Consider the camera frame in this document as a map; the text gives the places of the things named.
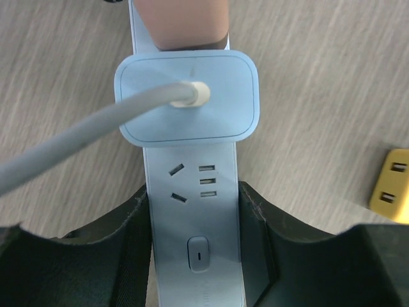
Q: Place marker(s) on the yellow plug adapter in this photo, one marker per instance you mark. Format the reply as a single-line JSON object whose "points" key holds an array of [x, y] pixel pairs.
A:
{"points": [[390, 196]]}

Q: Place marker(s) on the light blue plug adapter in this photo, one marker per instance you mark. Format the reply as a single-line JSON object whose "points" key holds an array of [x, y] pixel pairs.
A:
{"points": [[189, 97]]}

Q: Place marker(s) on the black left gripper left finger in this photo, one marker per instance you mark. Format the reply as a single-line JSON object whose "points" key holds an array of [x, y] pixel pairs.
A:
{"points": [[104, 263]]}

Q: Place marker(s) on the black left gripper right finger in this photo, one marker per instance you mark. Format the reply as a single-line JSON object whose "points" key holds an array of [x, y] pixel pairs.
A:
{"points": [[286, 262]]}

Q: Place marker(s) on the light blue power strip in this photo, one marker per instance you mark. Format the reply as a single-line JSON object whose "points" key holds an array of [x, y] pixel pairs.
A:
{"points": [[193, 199]]}

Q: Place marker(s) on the pink plug adapter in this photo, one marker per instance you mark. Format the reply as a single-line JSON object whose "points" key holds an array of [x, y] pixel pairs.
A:
{"points": [[185, 25]]}

